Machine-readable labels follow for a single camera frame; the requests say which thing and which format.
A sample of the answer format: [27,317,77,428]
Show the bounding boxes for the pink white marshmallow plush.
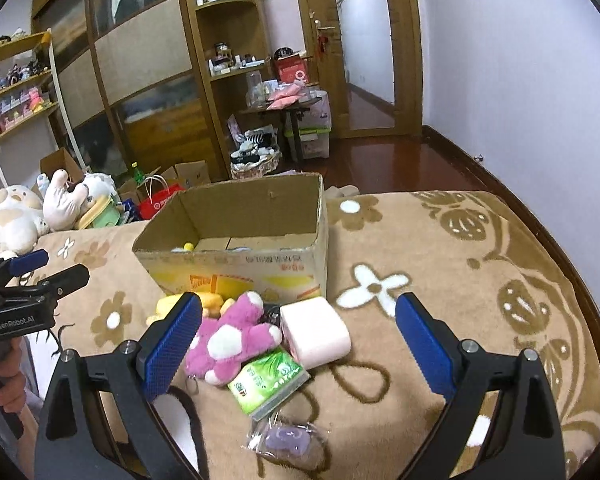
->
[279,297,352,370]

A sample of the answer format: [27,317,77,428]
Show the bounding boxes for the beige slipper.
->
[324,184,360,200]

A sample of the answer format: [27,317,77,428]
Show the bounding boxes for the red paper shopping bag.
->
[138,174,184,220]

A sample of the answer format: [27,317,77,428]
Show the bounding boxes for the green yellow toy container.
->
[74,196,122,230]

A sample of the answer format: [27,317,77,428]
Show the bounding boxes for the black face tissue pack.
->
[260,304,282,326]

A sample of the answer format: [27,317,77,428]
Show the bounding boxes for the lace trimmed basket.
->
[230,125,282,180]

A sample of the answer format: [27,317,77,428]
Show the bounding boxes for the white pink limbed plush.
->
[36,169,120,232]

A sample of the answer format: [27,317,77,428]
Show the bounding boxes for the green bottle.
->
[132,162,145,185]

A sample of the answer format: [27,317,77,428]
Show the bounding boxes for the clear plastic storage bin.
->
[299,128,330,159]

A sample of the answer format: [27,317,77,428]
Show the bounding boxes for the wooden corner shelf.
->
[181,0,272,177]

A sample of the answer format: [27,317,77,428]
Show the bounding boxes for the brown cardboard box on floor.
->
[35,148,84,196]

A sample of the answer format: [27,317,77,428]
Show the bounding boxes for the black white headband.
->
[152,386,209,479]

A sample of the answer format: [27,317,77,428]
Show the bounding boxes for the bagged purple squishy toy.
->
[246,413,326,471]

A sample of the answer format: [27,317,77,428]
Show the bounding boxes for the pink bear plush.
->
[184,292,283,387]

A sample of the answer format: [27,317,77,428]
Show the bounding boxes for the wooden door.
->
[298,0,422,139]

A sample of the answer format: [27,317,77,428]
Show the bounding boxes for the open cardboard box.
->
[132,174,328,304]

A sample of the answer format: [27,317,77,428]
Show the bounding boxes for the beige flower pattern blanket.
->
[23,192,600,479]

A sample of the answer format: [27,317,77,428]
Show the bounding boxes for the yellow bear plush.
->
[146,292,235,327]

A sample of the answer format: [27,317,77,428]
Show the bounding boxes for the white toy display shelf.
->
[0,29,87,188]

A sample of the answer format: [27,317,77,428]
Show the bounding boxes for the small dark side table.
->
[239,98,321,171]

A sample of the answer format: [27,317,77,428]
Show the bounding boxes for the green tissue pack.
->
[227,348,311,422]

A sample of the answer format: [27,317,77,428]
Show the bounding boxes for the person left hand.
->
[0,337,26,414]

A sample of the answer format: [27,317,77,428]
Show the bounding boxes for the wooden wardrobe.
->
[32,0,228,181]

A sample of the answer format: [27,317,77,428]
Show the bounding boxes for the large white beige plush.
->
[0,185,50,258]

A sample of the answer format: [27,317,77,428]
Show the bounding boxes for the pink packets on table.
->
[266,84,303,110]

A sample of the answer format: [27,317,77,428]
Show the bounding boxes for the red box on table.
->
[274,54,310,84]

